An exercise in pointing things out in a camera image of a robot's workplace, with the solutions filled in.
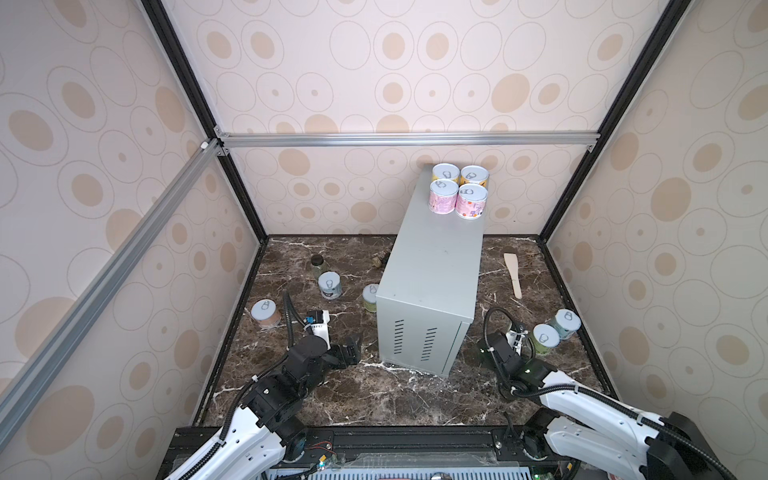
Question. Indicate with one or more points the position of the green label can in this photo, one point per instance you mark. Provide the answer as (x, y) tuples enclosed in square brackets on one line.
[(369, 297), (544, 338)]

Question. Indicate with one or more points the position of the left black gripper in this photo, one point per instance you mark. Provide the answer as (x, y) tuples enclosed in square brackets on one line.
[(343, 360)]

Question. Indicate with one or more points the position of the teal label can right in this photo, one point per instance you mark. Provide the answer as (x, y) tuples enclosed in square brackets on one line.
[(566, 323)]

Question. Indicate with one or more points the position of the teal label can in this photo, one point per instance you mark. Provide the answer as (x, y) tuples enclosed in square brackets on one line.
[(566, 323), (329, 284)]

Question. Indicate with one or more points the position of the green label can behind cabinet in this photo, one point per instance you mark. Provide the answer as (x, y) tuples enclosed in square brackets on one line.
[(369, 297)]

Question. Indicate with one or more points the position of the pink label can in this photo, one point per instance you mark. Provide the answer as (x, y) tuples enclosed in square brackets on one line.
[(471, 201), (442, 196)]

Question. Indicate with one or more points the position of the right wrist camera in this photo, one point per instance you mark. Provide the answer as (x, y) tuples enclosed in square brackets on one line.
[(516, 340)]

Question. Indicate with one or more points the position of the grey metal cabinet box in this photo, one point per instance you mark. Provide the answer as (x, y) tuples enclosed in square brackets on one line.
[(426, 298)]

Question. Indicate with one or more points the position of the teal label can left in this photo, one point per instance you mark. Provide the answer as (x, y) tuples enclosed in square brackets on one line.
[(329, 284)]

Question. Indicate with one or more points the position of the wooden spatula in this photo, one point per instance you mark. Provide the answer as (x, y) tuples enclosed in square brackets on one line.
[(512, 264)]

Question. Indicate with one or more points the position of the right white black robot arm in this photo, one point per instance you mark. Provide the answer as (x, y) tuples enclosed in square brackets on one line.
[(583, 424)]

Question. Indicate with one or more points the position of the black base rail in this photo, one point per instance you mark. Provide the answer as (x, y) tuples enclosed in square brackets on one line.
[(420, 447)]

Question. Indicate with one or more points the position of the brown label can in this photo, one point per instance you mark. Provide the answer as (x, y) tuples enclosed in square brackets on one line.
[(265, 313)]

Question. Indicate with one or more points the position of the orange label can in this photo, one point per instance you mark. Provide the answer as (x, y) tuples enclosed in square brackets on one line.
[(474, 174)]

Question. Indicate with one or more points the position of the yellow label can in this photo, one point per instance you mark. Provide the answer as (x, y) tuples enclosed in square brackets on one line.
[(446, 172)]

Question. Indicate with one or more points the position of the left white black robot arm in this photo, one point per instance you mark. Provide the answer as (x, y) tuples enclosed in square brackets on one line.
[(261, 428)]

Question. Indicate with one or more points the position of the horizontal aluminium frame bar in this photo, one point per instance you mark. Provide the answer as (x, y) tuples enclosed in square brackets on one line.
[(228, 140)]

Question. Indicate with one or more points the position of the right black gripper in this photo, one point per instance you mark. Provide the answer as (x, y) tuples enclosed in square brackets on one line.
[(524, 362)]

